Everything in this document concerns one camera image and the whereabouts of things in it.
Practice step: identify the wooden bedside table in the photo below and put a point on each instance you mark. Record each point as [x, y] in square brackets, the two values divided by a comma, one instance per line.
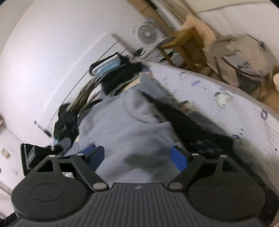
[189, 45]

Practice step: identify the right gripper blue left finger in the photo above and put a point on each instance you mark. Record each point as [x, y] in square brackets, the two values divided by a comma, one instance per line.
[86, 164]

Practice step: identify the beige bag on floor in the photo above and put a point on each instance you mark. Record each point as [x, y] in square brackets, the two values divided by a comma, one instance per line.
[241, 61]

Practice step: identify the dark dotted folded garment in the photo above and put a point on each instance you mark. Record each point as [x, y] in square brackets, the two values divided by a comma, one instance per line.
[193, 137]

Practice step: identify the grey quilted bedspread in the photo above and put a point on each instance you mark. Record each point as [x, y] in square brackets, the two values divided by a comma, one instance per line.
[152, 87]

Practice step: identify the stack of folded clothes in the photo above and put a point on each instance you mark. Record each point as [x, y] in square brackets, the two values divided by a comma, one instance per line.
[113, 71]

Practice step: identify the white fan heater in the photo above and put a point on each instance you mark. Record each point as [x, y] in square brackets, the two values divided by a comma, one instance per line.
[148, 34]

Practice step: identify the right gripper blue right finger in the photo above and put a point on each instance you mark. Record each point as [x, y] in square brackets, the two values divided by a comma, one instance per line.
[188, 164]

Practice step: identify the white patterned mattress side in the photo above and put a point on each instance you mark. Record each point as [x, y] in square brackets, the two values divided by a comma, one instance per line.
[253, 125]

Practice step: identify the black clothes pile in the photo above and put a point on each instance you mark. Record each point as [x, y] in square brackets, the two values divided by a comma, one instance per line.
[66, 126]

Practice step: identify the grey sweatshirt with dark collar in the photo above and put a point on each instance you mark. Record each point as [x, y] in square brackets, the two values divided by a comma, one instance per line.
[137, 140]

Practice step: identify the brown folded garment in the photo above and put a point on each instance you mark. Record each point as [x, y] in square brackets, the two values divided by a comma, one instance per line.
[82, 97]

